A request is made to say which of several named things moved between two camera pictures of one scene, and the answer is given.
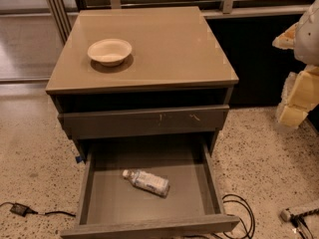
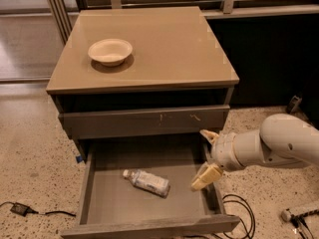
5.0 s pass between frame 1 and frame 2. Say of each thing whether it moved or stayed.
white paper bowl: stayed
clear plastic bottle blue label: stayed
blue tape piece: stayed
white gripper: moved
